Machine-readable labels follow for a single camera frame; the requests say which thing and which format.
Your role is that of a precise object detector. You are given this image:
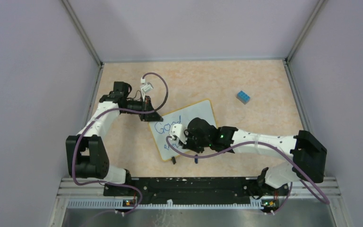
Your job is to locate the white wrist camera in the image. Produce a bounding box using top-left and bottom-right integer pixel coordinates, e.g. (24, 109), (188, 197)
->
(169, 123), (187, 144)
(140, 78), (153, 100)

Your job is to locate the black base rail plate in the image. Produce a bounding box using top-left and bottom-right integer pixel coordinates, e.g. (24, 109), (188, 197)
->
(103, 177), (289, 205)

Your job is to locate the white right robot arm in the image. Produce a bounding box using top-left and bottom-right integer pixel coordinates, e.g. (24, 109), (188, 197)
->
(170, 118), (327, 195)

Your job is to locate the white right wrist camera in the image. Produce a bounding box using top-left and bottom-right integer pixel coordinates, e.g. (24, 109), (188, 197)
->
(169, 123), (187, 144)

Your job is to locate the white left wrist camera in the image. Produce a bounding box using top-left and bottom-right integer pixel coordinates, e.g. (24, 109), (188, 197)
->
(140, 78), (153, 100)

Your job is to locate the white slotted cable duct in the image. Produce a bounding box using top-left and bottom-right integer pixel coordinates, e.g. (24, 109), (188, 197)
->
(67, 199), (264, 210)

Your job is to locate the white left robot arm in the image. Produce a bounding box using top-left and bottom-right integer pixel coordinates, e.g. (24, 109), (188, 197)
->
(65, 81), (163, 195)

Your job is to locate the yellow framed whiteboard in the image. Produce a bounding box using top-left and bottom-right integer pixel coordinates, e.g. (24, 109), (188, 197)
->
(148, 99), (216, 161)

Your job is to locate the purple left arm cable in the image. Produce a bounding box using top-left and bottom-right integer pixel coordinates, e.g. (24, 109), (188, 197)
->
(71, 72), (170, 217)

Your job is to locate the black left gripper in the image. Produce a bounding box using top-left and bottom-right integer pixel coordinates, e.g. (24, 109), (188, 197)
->
(122, 95), (163, 122)

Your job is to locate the light blue toy brick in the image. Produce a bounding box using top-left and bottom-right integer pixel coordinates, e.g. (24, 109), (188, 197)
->
(236, 91), (251, 105)

